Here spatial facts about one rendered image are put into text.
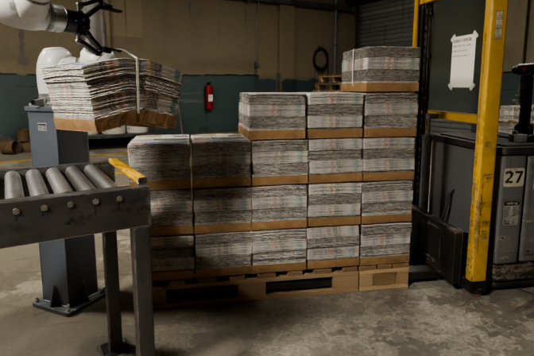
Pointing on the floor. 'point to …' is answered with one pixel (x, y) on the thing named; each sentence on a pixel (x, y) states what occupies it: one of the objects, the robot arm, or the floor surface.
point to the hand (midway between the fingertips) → (117, 30)
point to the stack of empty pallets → (328, 83)
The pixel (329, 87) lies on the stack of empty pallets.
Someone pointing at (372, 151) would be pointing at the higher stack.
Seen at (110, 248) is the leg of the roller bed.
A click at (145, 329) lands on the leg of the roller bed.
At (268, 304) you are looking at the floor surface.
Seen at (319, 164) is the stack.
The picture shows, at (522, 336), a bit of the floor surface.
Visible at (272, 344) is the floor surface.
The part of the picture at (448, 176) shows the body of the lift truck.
